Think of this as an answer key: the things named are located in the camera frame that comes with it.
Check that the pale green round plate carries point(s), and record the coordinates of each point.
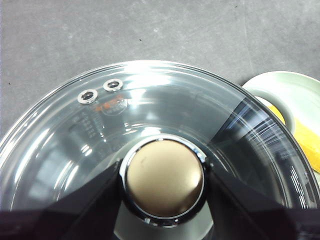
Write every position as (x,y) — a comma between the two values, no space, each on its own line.
(287,85)

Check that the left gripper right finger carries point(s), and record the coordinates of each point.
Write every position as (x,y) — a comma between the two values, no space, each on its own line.
(250,222)

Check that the pale green electric steamer pot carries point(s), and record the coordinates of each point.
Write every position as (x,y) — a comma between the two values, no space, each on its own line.
(250,140)

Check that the glass lid with round knob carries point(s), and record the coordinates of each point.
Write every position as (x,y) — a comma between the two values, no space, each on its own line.
(165,177)

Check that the yellow corn cob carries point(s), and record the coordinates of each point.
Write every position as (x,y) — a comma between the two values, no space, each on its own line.
(307,140)

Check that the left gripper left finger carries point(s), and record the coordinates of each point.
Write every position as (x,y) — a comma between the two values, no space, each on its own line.
(75,220)

